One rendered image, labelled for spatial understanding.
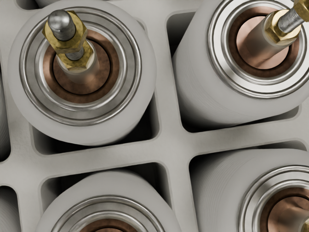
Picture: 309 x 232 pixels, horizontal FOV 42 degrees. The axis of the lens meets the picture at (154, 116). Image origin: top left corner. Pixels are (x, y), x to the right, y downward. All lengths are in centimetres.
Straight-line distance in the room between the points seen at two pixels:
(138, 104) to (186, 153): 9
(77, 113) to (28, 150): 9
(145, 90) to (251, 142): 12
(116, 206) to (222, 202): 7
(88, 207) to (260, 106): 13
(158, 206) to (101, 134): 6
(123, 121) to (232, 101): 7
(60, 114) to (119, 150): 8
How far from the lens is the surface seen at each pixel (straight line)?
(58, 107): 25
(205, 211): 30
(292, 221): 26
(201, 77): 27
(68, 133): 26
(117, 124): 25
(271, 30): 24
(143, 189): 26
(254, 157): 27
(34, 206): 33
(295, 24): 23
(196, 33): 27
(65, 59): 22
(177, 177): 33
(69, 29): 17
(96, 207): 25
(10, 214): 36
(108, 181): 26
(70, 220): 25
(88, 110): 25
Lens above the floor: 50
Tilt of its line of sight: 83 degrees down
